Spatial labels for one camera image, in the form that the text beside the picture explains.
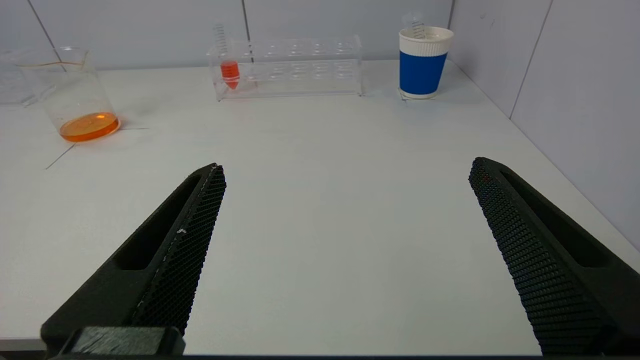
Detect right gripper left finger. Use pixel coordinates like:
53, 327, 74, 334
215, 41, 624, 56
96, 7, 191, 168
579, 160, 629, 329
41, 162, 228, 359

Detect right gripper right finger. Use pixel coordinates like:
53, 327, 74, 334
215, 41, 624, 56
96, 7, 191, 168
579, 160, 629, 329
468, 156, 640, 357

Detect yellow pigment test tube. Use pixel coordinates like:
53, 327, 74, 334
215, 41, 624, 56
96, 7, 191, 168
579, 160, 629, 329
402, 13, 427, 40

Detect clear glass beaker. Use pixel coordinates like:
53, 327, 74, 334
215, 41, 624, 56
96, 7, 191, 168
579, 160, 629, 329
17, 45, 122, 144

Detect orange pigment test tube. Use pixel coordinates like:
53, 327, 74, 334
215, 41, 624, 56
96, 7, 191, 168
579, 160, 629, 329
212, 23, 242, 91

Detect blue white paper cup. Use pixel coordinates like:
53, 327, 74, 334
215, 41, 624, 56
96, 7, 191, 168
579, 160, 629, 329
398, 26, 455, 100

